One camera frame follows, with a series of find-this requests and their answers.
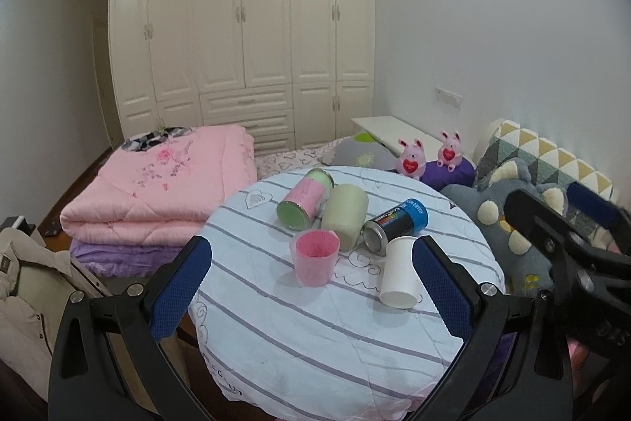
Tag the dark blue can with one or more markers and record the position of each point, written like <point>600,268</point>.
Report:
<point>397,223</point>

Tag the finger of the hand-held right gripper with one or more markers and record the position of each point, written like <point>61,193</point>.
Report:
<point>591,204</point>
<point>532,216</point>

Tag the heart print bed sheet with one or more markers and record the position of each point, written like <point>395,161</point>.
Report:
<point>286,160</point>

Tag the cream white wardrobe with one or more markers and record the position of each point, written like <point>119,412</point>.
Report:
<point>266,31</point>

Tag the folded purple blanket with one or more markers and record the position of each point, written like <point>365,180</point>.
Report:
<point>123,258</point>

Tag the folded pink quilt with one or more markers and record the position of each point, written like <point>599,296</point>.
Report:
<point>162,189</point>

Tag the pale green cup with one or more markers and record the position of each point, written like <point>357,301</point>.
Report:
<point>345,214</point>

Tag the striped white tablecloth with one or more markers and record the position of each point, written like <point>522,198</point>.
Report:
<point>296,332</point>

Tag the triangle pattern cushion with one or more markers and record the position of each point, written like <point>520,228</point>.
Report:
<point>542,154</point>

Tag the black box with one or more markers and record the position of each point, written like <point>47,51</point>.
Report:
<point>15,224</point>

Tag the grey plush toy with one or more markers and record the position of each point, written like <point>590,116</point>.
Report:
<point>493,204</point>

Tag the black and white patterned cloth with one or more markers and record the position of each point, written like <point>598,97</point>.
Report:
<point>148,139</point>

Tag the pink bunny toy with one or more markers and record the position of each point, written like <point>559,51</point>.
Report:
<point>411,159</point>
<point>449,150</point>

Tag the white wall socket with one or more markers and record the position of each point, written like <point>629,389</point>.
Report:
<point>448,96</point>

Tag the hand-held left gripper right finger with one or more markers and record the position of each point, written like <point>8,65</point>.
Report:
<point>441,288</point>

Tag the pink and green can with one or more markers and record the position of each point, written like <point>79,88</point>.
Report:
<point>303,199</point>

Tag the pink plastic cup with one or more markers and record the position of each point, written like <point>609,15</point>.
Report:
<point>315,258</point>

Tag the white paper cup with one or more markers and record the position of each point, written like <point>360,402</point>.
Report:
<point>400,270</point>

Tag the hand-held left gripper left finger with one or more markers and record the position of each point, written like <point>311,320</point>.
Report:
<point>180,288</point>

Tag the beige jacket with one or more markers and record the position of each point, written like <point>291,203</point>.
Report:
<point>29,293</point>

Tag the grey pillow with green patch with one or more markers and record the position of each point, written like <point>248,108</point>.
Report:
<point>360,152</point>

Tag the white bedside shelf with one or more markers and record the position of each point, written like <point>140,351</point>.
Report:
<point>389,127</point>

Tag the purple cushion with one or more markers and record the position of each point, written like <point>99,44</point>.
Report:
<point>456,177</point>

